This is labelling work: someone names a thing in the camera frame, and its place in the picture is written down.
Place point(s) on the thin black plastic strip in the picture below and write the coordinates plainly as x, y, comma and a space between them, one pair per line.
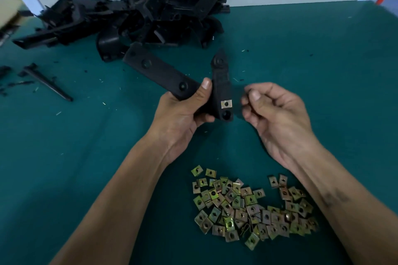
48, 83

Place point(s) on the person's right hand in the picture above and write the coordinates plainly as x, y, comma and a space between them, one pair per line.
280, 125

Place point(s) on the black plastic bracket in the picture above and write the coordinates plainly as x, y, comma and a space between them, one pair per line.
155, 69

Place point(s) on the person's left forearm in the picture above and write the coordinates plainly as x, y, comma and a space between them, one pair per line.
112, 212

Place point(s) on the pile of black plastic brackets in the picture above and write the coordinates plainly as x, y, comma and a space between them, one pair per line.
137, 16

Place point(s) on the person's left hand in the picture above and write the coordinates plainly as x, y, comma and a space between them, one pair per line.
177, 122

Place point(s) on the green table cloth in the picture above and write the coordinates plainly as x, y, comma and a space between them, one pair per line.
336, 75

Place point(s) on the brown cardboard piece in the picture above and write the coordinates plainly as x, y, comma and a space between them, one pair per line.
9, 10

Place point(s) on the person's right forearm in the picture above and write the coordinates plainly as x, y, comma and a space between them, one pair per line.
351, 212

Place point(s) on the pile of brass clip nuts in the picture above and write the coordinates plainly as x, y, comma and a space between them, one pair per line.
249, 209

